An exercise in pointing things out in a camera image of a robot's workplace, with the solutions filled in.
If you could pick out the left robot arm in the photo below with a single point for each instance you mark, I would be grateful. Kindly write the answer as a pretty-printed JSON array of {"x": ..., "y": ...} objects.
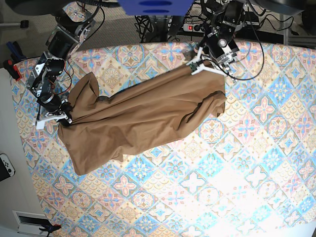
[{"x": 223, "y": 19}]

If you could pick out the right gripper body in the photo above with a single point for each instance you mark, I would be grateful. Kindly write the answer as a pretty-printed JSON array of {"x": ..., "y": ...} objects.
[{"x": 56, "y": 108}]

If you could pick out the brown t-shirt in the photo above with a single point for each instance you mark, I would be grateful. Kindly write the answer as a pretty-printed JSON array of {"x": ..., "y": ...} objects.
[{"x": 155, "y": 112}]

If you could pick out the white power strip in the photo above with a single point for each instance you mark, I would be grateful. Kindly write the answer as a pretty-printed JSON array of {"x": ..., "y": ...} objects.
[{"x": 193, "y": 28}]

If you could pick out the game console controller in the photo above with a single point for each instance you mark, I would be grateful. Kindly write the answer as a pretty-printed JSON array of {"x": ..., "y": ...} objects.
[{"x": 6, "y": 168}]

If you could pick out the white wall vent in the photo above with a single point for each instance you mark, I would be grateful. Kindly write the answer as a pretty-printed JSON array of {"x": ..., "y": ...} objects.
[{"x": 30, "y": 223}]

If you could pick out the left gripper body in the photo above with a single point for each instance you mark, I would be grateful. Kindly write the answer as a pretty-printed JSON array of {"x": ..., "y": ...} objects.
[{"x": 216, "y": 60}]

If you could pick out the black orange clamp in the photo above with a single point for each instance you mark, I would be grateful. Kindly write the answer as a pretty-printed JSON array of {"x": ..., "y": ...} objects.
[{"x": 46, "y": 226}]

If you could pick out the blue plastic box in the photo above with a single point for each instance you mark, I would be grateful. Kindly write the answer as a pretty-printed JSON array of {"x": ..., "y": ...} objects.
[{"x": 156, "y": 7}]

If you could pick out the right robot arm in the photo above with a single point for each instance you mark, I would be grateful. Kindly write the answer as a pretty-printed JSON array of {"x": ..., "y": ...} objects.
[{"x": 65, "y": 40}]

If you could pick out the red black clamp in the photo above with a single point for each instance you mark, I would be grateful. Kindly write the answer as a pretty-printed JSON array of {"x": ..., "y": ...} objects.
[{"x": 12, "y": 69}]

